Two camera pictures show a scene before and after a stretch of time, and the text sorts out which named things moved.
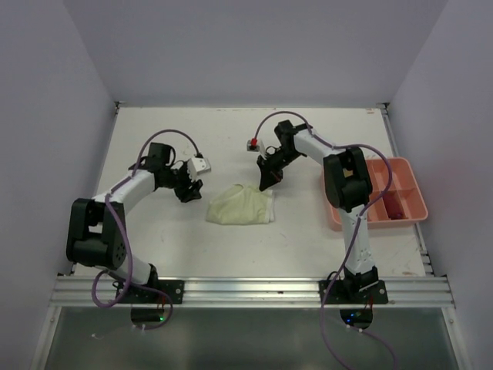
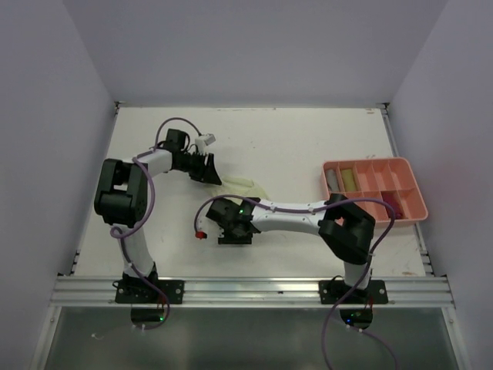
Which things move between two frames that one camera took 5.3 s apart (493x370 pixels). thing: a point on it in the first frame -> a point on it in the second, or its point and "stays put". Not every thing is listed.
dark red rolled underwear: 393,204 stays put
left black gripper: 186,194 -> 206,172
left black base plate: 172,288 stays put
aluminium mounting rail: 407,291 stays put
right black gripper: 269,175 -> 229,237
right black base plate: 353,292 stays put
